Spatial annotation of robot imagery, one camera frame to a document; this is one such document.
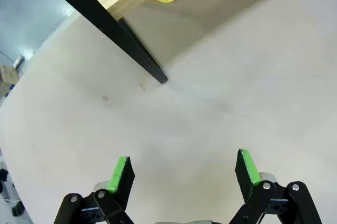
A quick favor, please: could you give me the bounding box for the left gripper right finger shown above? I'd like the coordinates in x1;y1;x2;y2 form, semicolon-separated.
229;148;323;224

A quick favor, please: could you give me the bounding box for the black frame wooden shelf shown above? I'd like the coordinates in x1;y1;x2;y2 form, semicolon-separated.
31;0;194;85

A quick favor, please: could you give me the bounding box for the closed cardboard box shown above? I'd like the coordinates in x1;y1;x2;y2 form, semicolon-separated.
0;65;19;97

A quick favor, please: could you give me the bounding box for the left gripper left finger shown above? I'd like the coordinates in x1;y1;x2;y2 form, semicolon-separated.
54;156;136;224

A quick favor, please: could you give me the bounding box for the black white floor equipment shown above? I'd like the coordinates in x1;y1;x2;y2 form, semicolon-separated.
0;150;26;218

